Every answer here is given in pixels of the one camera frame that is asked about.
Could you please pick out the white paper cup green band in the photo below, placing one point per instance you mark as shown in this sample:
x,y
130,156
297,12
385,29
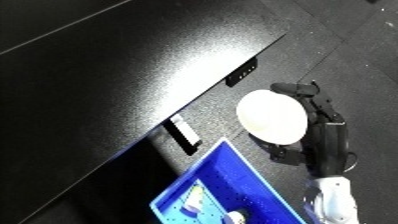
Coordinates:
x,y
194,200
272,116
234,217

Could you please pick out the pale right robot arm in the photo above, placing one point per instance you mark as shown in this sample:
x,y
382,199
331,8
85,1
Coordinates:
x,y
331,203

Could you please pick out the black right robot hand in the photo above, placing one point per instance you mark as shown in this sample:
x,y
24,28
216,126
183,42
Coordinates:
x,y
331,143

